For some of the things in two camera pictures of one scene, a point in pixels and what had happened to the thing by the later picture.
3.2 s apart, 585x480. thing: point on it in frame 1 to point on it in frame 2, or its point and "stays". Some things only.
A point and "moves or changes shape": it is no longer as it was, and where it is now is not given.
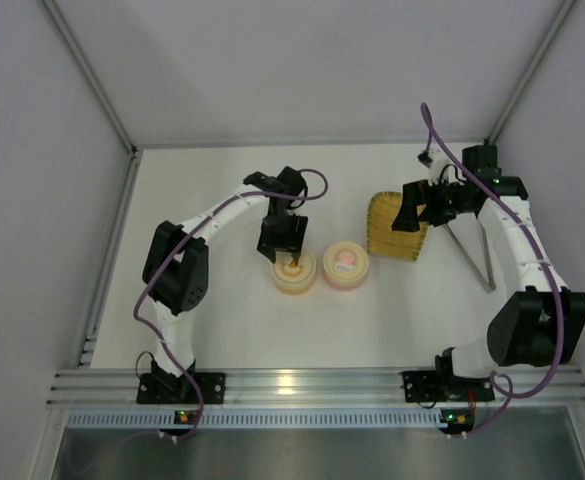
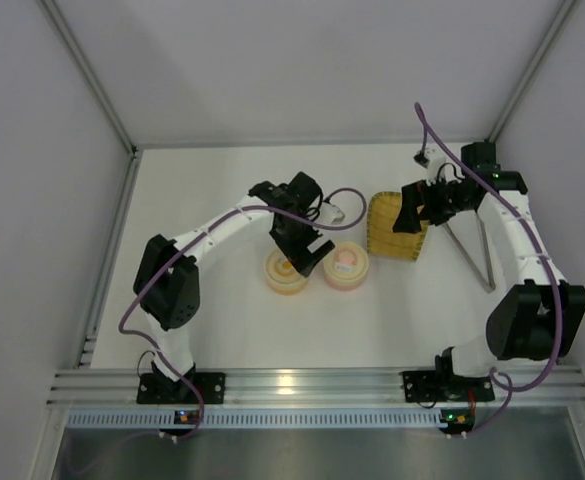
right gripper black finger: [407, 219] stays
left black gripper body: [282, 238] to [298, 245]
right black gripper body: [426, 205] stays
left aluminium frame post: [65, 32] stays
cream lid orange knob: [293, 271] moves or changes shape
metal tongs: [468, 260] stays
